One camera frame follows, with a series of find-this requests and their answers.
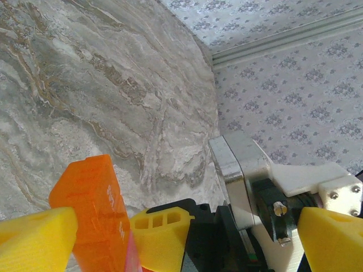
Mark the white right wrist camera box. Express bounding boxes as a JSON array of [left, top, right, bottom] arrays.
[[208, 135, 363, 271]]

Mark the pink pill box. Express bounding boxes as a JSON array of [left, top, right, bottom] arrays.
[[124, 232, 142, 272]]

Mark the orange pill box Sun print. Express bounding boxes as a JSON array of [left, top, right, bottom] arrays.
[[48, 154, 127, 227]]

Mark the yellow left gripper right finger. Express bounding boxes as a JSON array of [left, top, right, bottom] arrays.
[[297, 206, 363, 272]]

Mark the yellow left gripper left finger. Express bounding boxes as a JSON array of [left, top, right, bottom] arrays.
[[0, 206, 79, 272]]

